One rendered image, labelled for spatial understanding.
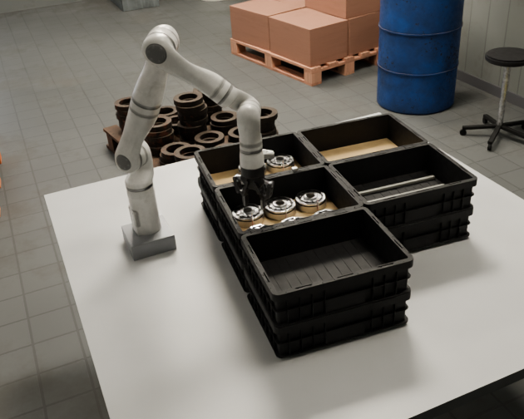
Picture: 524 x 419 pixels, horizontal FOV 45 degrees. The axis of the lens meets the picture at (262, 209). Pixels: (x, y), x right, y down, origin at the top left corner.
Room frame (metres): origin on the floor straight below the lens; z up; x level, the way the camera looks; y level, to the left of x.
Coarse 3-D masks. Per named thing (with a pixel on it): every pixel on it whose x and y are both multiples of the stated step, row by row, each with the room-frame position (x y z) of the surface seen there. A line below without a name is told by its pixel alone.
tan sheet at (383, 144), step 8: (360, 144) 2.25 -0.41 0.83; (368, 144) 2.25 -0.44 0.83; (376, 144) 2.24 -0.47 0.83; (384, 144) 2.24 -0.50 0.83; (392, 144) 2.23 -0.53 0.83; (320, 152) 2.21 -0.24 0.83; (328, 152) 2.20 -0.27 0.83; (336, 152) 2.20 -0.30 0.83; (344, 152) 2.19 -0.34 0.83; (352, 152) 2.19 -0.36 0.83; (360, 152) 2.18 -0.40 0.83; (368, 152) 2.18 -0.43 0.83; (328, 160) 2.13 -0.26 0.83
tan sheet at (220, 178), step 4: (296, 160) 2.15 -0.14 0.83; (296, 164) 2.12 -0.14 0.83; (220, 172) 2.10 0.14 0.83; (224, 172) 2.10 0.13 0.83; (228, 172) 2.10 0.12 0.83; (232, 172) 2.09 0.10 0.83; (236, 172) 2.09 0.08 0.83; (268, 172) 2.07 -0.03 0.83; (212, 176) 2.07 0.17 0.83; (216, 176) 2.07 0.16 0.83; (220, 176) 2.07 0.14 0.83; (224, 176) 2.07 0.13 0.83; (228, 176) 2.06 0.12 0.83; (232, 176) 2.06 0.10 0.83; (216, 180) 2.04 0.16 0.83; (220, 180) 2.04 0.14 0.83; (224, 180) 2.03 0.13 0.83; (228, 180) 2.03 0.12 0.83; (232, 180) 2.03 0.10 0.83; (216, 184) 2.01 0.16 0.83; (220, 184) 2.01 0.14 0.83
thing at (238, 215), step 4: (252, 204) 1.80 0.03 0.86; (236, 208) 1.78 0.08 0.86; (240, 208) 1.78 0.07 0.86; (256, 208) 1.77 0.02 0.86; (232, 212) 1.76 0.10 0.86; (236, 212) 1.76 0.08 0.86; (256, 212) 1.74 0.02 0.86; (260, 212) 1.74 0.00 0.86; (236, 216) 1.73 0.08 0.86; (240, 216) 1.73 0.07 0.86; (244, 216) 1.73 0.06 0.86; (248, 216) 1.72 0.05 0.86; (256, 216) 1.72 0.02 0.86; (244, 220) 1.71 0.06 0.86; (248, 220) 1.71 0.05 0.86
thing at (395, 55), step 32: (384, 0) 4.57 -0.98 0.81; (416, 0) 4.38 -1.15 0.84; (448, 0) 4.38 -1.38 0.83; (384, 32) 4.55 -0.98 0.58; (416, 32) 4.37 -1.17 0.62; (448, 32) 4.38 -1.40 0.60; (384, 64) 4.54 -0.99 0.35; (416, 64) 4.37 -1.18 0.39; (448, 64) 4.40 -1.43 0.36; (384, 96) 4.52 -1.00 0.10; (416, 96) 4.36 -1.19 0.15; (448, 96) 4.43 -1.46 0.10
